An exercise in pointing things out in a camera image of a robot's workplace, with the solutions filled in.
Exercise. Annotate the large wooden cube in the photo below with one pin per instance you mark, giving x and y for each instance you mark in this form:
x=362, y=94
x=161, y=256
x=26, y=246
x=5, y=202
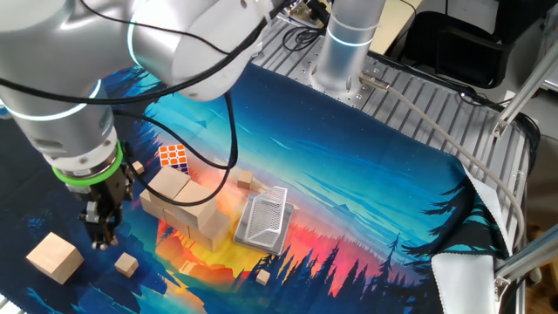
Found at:
x=150, y=207
x=54, y=259
x=176, y=224
x=194, y=205
x=168, y=183
x=215, y=233

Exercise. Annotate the small wooden cube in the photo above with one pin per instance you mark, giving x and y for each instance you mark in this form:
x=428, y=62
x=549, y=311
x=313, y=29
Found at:
x=127, y=265
x=263, y=277
x=138, y=167
x=245, y=179

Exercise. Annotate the silver metal mesh holder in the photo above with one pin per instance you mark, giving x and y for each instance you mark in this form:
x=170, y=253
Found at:
x=263, y=220

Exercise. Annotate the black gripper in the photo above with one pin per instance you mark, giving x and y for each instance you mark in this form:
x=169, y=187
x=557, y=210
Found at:
x=111, y=189

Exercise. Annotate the black case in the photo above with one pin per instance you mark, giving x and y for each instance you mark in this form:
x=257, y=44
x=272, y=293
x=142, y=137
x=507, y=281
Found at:
x=457, y=52

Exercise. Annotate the aluminium frame strut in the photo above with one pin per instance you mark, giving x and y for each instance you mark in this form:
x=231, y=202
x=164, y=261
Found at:
x=532, y=257
x=523, y=97

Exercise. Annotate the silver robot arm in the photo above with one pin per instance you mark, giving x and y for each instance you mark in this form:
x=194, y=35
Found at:
x=65, y=65

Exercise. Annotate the Rubik's cube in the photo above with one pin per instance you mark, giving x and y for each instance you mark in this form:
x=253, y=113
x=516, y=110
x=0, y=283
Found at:
x=173, y=158

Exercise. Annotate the colourful forest print cloth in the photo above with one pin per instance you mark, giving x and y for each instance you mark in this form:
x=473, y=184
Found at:
x=349, y=174

